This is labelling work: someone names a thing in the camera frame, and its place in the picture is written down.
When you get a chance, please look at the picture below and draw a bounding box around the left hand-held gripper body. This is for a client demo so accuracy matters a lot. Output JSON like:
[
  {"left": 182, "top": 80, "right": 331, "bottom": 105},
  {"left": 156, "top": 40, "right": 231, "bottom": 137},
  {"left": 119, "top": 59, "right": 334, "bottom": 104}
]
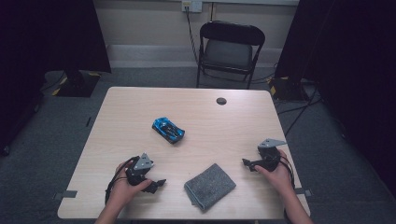
[{"left": 125, "top": 152, "right": 154, "bottom": 187}]

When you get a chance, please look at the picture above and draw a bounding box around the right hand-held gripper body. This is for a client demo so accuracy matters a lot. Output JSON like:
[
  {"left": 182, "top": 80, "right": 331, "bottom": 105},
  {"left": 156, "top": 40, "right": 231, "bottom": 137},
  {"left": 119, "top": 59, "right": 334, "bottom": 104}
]
[{"left": 256, "top": 138, "right": 288, "bottom": 173}]

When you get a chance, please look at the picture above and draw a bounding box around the blue toy car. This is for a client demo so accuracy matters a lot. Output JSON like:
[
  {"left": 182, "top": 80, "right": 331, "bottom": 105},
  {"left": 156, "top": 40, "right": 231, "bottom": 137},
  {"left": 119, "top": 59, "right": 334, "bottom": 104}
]
[{"left": 151, "top": 117, "right": 186, "bottom": 145}]

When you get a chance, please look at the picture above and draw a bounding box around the grey cloth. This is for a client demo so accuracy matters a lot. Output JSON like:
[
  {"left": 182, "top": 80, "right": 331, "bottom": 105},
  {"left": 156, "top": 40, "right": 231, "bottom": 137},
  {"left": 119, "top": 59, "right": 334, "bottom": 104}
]
[{"left": 183, "top": 162, "right": 237, "bottom": 212}]

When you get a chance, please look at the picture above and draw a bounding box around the person's right hand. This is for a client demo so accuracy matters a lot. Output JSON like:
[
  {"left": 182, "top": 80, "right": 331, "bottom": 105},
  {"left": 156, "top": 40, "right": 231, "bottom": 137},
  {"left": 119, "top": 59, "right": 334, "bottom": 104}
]
[{"left": 254, "top": 148, "right": 295, "bottom": 196}]

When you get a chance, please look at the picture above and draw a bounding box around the person's left hand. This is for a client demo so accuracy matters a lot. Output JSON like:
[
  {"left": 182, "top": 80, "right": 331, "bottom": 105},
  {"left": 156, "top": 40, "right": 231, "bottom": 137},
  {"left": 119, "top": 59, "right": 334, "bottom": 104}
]
[{"left": 106, "top": 161, "right": 153, "bottom": 209}]

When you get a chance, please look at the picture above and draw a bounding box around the grey tape piece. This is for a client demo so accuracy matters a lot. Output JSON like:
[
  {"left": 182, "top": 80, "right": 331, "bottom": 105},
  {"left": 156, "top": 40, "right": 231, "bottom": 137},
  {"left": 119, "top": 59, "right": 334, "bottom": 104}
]
[
  {"left": 293, "top": 188, "right": 313, "bottom": 198},
  {"left": 52, "top": 189, "right": 78, "bottom": 201}
]

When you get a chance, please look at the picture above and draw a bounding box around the black stand base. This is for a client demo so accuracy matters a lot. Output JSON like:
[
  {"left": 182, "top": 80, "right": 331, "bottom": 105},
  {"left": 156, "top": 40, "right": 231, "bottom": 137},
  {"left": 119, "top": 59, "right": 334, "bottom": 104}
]
[
  {"left": 51, "top": 70, "right": 101, "bottom": 98},
  {"left": 268, "top": 76, "right": 309, "bottom": 102}
]

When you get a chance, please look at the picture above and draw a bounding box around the black folding chair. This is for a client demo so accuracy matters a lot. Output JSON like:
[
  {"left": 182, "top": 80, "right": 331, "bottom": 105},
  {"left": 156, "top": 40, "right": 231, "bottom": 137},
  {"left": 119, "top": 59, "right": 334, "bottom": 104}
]
[{"left": 195, "top": 20, "right": 266, "bottom": 91}]

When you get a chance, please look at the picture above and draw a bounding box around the black curtain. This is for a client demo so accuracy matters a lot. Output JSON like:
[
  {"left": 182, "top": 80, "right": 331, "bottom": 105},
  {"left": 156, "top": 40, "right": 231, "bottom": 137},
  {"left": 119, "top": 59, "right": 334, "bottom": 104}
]
[
  {"left": 274, "top": 0, "right": 396, "bottom": 197},
  {"left": 0, "top": 0, "right": 112, "bottom": 157}
]

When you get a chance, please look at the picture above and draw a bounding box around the right hand-held gripper cable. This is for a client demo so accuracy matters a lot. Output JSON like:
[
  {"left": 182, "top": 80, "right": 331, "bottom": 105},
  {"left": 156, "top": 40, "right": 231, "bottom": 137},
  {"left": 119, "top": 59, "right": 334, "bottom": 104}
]
[{"left": 278, "top": 155, "right": 297, "bottom": 190}]

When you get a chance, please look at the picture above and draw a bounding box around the hand-held gripper cable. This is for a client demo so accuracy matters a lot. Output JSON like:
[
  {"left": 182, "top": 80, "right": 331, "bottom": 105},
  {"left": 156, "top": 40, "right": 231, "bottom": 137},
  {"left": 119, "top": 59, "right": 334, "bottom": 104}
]
[
  {"left": 105, "top": 156, "right": 139, "bottom": 206},
  {"left": 278, "top": 155, "right": 297, "bottom": 190}
]

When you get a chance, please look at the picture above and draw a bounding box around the left hand-held gripper cable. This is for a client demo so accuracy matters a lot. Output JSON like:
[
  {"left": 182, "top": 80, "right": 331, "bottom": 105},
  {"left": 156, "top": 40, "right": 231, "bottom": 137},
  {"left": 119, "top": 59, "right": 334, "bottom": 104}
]
[{"left": 105, "top": 156, "right": 139, "bottom": 206}]

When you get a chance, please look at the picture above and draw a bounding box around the black wall socket cable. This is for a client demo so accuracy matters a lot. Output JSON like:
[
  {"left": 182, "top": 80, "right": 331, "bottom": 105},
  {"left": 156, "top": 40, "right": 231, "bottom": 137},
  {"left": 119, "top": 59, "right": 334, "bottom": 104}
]
[{"left": 185, "top": 7, "right": 200, "bottom": 63}]

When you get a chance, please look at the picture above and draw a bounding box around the white wall socket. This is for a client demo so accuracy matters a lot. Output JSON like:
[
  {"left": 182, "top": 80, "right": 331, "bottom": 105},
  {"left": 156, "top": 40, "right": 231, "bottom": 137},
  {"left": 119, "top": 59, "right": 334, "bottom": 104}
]
[{"left": 181, "top": 0, "right": 204, "bottom": 13}]

